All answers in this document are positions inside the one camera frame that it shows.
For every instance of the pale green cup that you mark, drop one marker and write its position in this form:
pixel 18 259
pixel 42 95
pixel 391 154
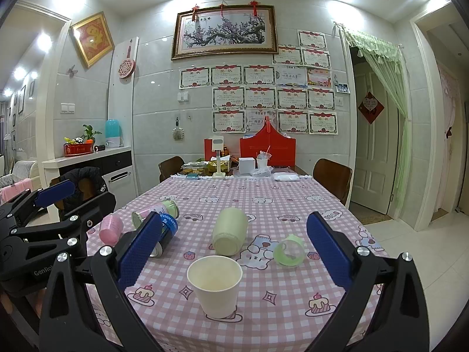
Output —
pixel 231 227

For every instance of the pink cloth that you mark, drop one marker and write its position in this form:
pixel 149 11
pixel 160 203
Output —
pixel 14 190

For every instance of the double white wall switch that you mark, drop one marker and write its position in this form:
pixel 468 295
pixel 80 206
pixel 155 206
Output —
pixel 67 108

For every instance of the teal humidifier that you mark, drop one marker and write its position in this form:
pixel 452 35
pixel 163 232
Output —
pixel 113 132

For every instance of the white phone stand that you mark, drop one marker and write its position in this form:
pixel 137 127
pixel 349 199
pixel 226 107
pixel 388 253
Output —
pixel 219 143

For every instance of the white paper cup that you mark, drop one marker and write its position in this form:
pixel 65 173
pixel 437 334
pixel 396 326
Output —
pixel 216 293

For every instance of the red box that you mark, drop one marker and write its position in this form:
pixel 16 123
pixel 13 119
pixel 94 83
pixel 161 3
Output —
pixel 209 148

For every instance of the red diamond door decoration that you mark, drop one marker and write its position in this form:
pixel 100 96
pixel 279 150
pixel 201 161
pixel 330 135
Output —
pixel 370 108

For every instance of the clear plastic bag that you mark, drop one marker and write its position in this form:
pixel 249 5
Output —
pixel 263 171

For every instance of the white box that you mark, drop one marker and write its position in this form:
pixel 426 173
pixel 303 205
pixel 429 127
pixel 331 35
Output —
pixel 246 165

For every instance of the food tray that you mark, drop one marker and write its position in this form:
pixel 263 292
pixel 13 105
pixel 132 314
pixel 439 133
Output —
pixel 194 168

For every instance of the red gift bag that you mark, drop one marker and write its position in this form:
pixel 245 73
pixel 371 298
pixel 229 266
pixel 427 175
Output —
pixel 282 150

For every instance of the green door curtain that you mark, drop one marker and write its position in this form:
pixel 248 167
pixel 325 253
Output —
pixel 401 146

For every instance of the blue can lying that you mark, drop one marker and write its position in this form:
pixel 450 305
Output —
pixel 169 229

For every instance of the red hanging knot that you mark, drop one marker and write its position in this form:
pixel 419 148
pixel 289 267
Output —
pixel 221 9
pixel 196 10
pixel 254 6

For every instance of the small wall photo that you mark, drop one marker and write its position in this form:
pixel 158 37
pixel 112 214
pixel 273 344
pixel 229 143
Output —
pixel 342 88

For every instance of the white tissue pack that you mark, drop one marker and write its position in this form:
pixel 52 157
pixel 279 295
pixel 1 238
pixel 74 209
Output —
pixel 286 176

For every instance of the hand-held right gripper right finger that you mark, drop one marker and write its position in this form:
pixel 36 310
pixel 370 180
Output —
pixel 329 253

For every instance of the pink checked tablecloth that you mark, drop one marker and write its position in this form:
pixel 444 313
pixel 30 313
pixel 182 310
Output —
pixel 278 205

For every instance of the white and black cabinet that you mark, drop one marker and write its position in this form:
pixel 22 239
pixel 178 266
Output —
pixel 117 168

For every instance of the white door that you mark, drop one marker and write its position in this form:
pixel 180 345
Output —
pixel 370 161

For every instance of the black jacket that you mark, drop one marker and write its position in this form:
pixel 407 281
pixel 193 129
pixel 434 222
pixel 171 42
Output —
pixel 89 176

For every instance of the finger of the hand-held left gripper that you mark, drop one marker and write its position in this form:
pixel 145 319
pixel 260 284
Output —
pixel 55 192
pixel 99 205

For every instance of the potted green plant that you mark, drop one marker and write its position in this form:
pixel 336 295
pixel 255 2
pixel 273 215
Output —
pixel 89 134

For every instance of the round red ornament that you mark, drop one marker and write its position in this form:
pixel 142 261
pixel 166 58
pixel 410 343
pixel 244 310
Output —
pixel 126 69

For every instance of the red planter tray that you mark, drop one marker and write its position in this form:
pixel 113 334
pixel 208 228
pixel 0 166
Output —
pixel 77 150

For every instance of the gold-framed red picture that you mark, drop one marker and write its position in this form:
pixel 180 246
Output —
pixel 91 38

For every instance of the hanging brush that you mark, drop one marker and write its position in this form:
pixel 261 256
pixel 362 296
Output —
pixel 178 132

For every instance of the plastic cup with straw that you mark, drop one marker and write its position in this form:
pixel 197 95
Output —
pixel 263 163

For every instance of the clear green plastic cup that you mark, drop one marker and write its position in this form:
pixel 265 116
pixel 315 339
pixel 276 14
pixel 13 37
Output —
pixel 279 253

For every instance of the pink curtain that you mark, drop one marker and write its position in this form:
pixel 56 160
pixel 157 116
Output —
pixel 449 91

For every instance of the brown wooden chair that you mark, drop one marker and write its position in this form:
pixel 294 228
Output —
pixel 333 179
pixel 170 167

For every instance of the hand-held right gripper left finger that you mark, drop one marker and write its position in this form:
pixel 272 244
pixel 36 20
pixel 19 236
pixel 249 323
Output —
pixel 139 253

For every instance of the butterfly wall decoration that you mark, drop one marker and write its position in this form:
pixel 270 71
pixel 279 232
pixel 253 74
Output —
pixel 72 70

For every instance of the group of wall certificates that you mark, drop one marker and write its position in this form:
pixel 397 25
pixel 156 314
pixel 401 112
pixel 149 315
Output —
pixel 260 99

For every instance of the white wall board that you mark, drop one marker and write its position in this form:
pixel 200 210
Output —
pixel 121 117

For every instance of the framed plum blossom painting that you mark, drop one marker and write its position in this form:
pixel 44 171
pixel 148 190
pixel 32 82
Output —
pixel 223 33

